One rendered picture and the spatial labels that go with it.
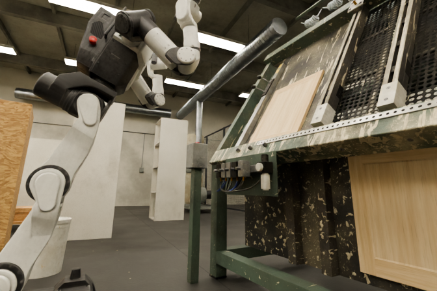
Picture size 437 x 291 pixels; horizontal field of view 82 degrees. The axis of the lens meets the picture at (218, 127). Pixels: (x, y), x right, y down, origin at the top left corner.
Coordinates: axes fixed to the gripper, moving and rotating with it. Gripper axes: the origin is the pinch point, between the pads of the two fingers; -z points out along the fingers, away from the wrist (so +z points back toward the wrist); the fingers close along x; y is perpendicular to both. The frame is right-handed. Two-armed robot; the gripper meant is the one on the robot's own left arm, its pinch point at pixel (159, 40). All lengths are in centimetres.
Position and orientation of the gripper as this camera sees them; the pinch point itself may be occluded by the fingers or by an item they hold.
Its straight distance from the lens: 190.6
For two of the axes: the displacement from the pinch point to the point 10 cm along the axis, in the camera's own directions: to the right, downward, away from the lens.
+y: -4.9, -4.2, -7.6
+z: 0.4, 8.7, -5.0
